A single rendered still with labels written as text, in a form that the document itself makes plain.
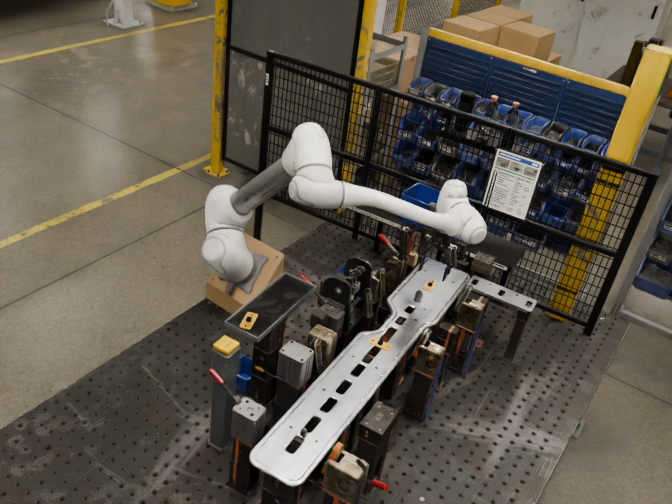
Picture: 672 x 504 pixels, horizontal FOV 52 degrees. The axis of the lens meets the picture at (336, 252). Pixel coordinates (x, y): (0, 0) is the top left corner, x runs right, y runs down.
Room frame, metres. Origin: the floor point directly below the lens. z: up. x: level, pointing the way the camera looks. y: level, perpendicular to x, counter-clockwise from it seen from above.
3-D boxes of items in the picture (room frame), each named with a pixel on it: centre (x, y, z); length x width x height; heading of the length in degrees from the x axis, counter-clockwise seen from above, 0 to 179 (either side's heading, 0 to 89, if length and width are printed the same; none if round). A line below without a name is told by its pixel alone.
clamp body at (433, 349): (1.95, -0.39, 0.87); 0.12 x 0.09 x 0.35; 65
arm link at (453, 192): (2.38, -0.42, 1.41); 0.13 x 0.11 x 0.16; 22
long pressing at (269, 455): (1.94, -0.21, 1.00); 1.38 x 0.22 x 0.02; 155
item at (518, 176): (2.84, -0.74, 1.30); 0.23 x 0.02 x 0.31; 65
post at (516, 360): (2.36, -0.82, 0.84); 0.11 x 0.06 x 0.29; 65
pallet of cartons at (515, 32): (6.90, -1.32, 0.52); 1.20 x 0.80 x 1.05; 147
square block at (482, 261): (2.58, -0.64, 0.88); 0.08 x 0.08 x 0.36; 65
